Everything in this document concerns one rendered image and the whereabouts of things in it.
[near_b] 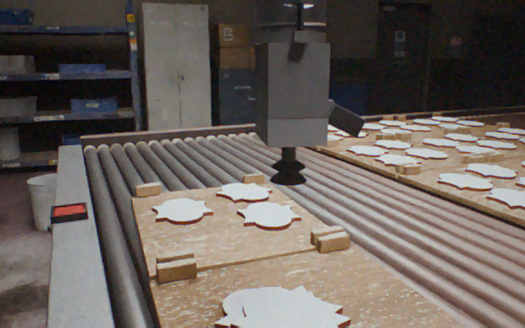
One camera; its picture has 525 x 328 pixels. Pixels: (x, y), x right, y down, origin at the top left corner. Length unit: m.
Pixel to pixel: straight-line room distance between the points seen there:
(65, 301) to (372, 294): 0.44
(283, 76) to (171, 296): 0.35
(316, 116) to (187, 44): 5.00
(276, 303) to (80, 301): 0.30
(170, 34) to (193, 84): 0.65
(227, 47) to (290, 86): 5.26
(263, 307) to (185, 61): 4.97
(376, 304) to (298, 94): 0.32
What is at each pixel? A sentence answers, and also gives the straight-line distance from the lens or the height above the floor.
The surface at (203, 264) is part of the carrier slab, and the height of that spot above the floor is 0.94.
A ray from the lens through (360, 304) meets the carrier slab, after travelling 0.61.
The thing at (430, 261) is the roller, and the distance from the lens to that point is 0.80.
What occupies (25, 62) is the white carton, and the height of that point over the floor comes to 1.22.
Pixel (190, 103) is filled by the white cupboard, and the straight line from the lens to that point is 5.44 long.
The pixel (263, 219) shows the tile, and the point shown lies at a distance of 0.84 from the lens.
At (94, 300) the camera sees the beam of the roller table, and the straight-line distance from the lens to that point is 0.69.
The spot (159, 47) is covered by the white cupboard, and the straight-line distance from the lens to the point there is 5.36.
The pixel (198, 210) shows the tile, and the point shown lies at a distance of 0.90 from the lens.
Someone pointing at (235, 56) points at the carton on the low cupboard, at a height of 1.27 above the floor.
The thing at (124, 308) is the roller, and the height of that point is 0.92.
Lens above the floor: 1.26
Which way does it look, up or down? 14 degrees down
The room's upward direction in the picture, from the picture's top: straight up
